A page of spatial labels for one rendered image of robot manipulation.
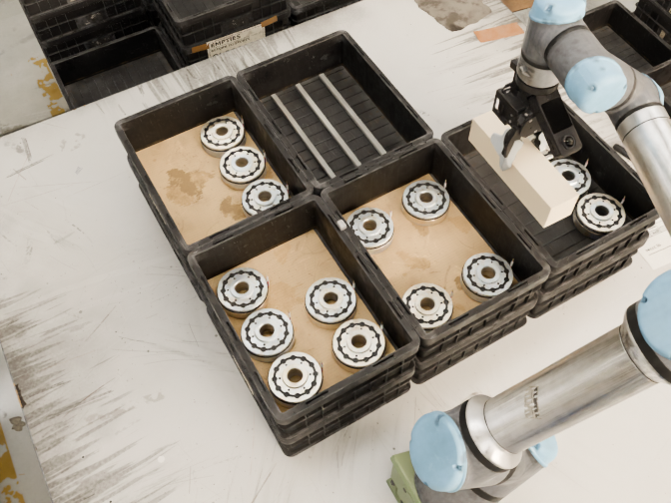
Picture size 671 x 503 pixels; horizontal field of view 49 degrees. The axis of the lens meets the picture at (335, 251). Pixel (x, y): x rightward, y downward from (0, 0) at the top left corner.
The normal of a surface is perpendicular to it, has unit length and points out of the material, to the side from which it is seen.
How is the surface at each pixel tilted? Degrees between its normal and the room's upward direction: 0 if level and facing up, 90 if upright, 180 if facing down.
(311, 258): 0
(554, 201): 0
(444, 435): 57
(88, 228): 0
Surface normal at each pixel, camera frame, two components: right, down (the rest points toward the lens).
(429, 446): -0.81, -0.06
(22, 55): -0.02, -0.54
